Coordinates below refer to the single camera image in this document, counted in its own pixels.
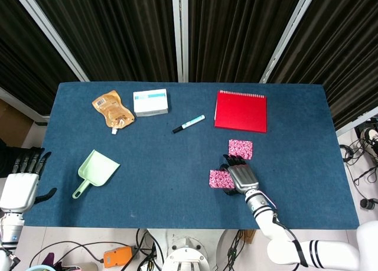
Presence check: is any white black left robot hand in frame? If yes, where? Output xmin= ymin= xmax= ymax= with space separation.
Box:
xmin=0 ymin=148 xmax=58 ymax=213

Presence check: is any blue felt table cloth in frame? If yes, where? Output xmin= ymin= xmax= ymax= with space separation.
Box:
xmin=22 ymin=81 xmax=360 ymax=231

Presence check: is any black white headset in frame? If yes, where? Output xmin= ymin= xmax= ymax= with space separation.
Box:
xmin=357 ymin=126 xmax=378 ymax=150

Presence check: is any orange spouted drink pouch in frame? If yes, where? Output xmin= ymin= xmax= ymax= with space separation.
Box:
xmin=92 ymin=90 xmax=136 ymax=135

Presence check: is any black tangled floor cable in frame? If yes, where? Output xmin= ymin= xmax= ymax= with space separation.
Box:
xmin=338 ymin=143 xmax=378 ymax=195

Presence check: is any black hanging cable bundle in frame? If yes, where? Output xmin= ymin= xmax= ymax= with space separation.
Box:
xmin=226 ymin=230 xmax=246 ymax=266

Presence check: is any white cardboard box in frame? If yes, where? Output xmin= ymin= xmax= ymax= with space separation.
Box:
xmin=132 ymin=88 xmax=170 ymax=117

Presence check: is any light green plastic dustpan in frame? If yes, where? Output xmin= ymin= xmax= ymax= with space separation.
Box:
xmin=71 ymin=149 xmax=121 ymax=200

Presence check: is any pink patterned packet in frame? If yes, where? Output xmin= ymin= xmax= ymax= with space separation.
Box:
xmin=228 ymin=139 xmax=254 ymax=161
xmin=208 ymin=169 xmax=236 ymax=190

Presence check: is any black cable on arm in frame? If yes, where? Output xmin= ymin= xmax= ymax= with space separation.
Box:
xmin=273 ymin=213 xmax=309 ymax=267

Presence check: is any white metal frame beam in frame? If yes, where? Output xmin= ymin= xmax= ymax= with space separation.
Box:
xmin=336 ymin=107 xmax=378 ymax=136
xmin=0 ymin=86 xmax=50 ymax=118

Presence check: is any white marker with black cap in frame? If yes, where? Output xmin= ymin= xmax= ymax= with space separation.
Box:
xmin=172 ymin=115 xmax=206 ymax=134

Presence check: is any red spiral notebook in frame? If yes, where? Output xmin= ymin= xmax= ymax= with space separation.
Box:
xmin=213 ymin=90 xmax=268 ymax=134

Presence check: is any white robot torso base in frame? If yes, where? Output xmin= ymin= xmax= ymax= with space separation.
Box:
xmin=146 ymin=228 xmax=228 ymax=271

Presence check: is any orange handheld device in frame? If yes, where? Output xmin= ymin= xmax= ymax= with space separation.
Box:
xmin=103 ymin=246 xmax=133 ymax=267

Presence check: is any dark pleated curtain panel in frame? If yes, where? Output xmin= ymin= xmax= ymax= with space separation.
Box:
xmin=187 ymin=0 xmax=307 ymax=83
xmin=28 ymin=0 xmax=179 ymax=83
xmin=0 ymin=0 xmax=80 ymax=115
xmin=267 ymin=0 xmax=378 ymax=130

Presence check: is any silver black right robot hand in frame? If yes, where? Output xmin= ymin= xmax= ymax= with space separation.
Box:
xmin=220 ymin=154 xmax=260 ymax=197

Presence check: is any white metal frame post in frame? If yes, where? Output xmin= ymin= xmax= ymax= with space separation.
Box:
xmin=171 ymin=0 xmax=190 ymax=83
xmin=10 ymin=0 xmax=90 ymax=82
xmin=259 ymin=0 xmax=325 ymax=84

